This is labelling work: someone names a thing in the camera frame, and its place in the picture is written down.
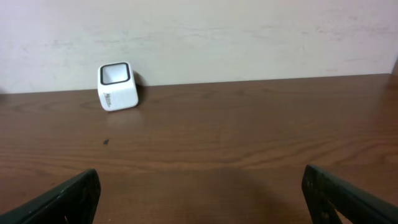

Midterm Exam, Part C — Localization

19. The white cube barcode scanner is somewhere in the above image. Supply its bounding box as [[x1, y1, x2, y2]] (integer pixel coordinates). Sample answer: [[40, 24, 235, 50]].
[[97, 62, 139, 111]]

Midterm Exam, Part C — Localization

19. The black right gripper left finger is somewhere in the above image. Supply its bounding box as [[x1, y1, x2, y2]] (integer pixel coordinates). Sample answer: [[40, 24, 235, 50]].
[[1, 169, 101, 224]]

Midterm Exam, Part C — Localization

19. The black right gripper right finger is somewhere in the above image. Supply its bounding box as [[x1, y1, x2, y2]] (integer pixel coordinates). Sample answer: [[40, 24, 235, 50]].
[[302, 165, 397, 224]]

